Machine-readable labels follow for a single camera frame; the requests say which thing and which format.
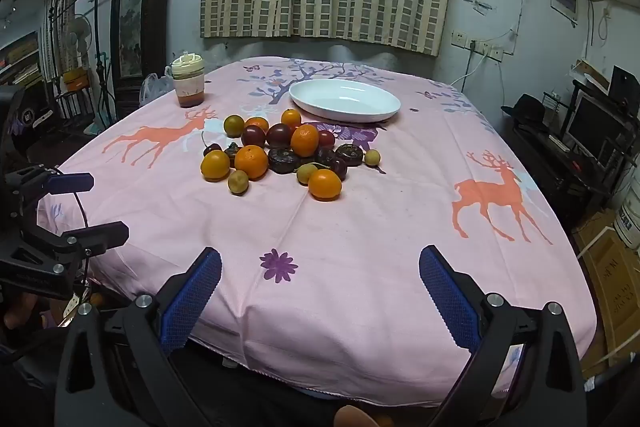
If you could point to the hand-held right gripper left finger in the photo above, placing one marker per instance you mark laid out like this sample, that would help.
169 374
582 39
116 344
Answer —
192 302

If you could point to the white plastic bucket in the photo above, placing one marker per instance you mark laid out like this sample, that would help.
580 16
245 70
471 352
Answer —
629 217

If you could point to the black metal coat rack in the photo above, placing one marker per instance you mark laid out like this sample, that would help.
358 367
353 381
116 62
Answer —
100 57

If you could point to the computer monitor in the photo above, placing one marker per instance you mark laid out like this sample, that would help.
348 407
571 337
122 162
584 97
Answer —
597 127

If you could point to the white oval plate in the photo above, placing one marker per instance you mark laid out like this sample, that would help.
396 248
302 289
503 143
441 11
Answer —
345 99

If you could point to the clear plastic bag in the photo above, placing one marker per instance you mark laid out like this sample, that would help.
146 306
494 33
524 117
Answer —
152 88

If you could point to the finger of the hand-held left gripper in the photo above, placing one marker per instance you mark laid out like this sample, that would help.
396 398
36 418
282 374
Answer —
70 183
100 234

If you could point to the green plum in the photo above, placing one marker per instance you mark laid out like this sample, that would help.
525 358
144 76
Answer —
372 157
238 182
233 125
305 174

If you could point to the pink deer print tablecloth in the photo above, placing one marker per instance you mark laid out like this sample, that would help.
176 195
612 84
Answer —
350 232

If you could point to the white wall socket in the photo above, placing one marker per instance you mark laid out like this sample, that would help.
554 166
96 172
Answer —
460 38

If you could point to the orange seat stool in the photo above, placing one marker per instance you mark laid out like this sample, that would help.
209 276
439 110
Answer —
75 79

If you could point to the white wall power strip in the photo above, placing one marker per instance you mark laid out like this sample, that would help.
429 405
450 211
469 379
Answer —
487 49

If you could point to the dark brown persimmon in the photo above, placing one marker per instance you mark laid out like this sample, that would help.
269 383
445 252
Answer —
232 151
349 154
283 160
324 157

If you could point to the dark wood framed painting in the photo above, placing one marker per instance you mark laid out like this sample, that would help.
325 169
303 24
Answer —
132 7

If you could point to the dark red cherry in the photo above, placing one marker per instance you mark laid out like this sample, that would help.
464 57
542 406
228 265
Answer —
340 169

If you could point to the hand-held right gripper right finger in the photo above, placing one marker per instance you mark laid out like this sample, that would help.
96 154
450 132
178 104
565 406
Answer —
447 297

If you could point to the dark purple plum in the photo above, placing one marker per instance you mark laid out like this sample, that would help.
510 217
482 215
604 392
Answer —
278 135
253 136

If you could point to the lidded drink cup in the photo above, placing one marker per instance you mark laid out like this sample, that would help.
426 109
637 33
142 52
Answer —
187 79

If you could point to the black computer desk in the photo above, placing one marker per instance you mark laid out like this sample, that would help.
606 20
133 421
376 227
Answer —
555 167

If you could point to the white standing fan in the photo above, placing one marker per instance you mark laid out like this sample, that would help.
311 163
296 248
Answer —
77 34

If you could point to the wall bookshelf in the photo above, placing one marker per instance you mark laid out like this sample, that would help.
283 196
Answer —
20 57

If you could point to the black speaker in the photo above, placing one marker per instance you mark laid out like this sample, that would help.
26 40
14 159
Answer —
625 82

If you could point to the black hat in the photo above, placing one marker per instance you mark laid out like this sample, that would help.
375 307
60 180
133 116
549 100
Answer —
525 109

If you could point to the brown cardboard box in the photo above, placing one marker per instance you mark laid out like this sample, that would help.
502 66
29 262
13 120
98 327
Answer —
612 277

